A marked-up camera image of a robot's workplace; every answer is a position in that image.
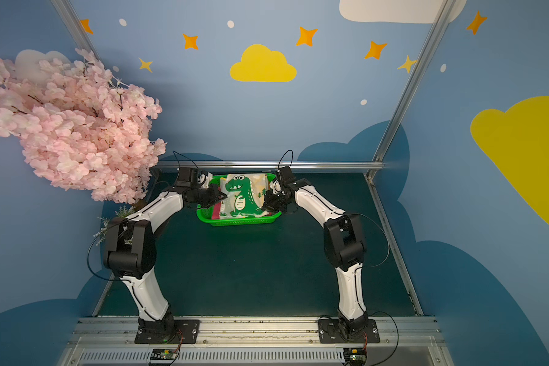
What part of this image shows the white dinosaur print raincoat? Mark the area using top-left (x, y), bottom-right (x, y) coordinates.
top-left (219, 174), bottom-right (269, 220)

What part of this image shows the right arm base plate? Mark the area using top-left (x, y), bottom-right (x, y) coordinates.
top-left (317, 317), bottom-right (381, 344)

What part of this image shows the right green circuit board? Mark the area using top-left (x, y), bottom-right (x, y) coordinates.
top-left (343, 348), bottom-right (367, 366)

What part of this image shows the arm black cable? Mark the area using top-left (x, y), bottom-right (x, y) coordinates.
top-left (356, 212), bottom-right (390, 268)
top-left (85, 228), bottom-right (120, 282)

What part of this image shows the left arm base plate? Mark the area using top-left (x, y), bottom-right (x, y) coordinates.
top-left (134, 319), bottom-right (201, 345)

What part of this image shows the pink cherry blossom tree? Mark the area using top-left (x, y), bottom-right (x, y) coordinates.
top-left (0, 50), bottom-right (166, 204)

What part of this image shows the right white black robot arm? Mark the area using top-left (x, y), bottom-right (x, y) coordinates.
top-left (263, 178), bottom-right (368, 337)

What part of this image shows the left green circuit board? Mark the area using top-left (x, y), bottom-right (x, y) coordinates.
top-left (149, 349), bottom-right (180, 364)

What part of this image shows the right aluminium frame post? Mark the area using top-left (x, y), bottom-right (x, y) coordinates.
top-left (372, 0), bottom-right (458, 166)

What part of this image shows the green circuit board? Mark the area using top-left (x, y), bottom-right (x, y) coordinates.
top-left (343, 348), bottom-right (367, 366)
top-left (149, 349), bottom-right (180, 364)

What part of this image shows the left aluminium frame post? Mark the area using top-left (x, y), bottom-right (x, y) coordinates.
top-left (50, 0), bottom-right (99, 58)

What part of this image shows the green plastic basket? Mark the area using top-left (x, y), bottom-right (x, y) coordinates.
top-left (196, 173), bottom-right (282, 227)

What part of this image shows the aluminium frame post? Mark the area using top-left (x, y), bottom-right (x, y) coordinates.
top-left (372, 0), bottom-right (458, 166)
top-left (50, 0), bottom-right (99, 58)

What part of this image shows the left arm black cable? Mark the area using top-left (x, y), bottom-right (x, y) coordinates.
top-left (85, 228), bottom-right (120, 282)

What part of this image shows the magenta raincoat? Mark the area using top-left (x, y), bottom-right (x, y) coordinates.
top-left (210, 203), bottom-right (222, 221)

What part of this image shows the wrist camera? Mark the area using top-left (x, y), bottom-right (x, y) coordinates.
top-left (174, 167), bottom-right (213, 188)
top-left (269, 166), bottom-right (297, 195)

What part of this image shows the horizontal aluminium back bar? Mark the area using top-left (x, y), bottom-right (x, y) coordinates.
top-left (156, 160), bottom-right (384, 172)

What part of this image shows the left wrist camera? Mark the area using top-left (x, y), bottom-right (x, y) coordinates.
top-left (174, 167), bottom-right (213, 188)

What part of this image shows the small green potted plant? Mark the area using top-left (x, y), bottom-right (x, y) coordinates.
top-left (93, 205), bottom-right (136, 246)

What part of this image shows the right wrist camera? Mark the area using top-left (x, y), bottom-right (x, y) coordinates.
top-left (269, 166), bottom-right (297, 195)

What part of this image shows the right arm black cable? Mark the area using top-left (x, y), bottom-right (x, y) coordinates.
top-left (356, 212), bottom-right (390, 268)

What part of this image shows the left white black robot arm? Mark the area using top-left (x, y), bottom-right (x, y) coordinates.
top-left (103, 183), bottom-right (227, 338)

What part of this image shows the aluminium front rail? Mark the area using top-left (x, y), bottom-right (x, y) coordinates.
top-left (58, 316), bottom-right (454, 365)

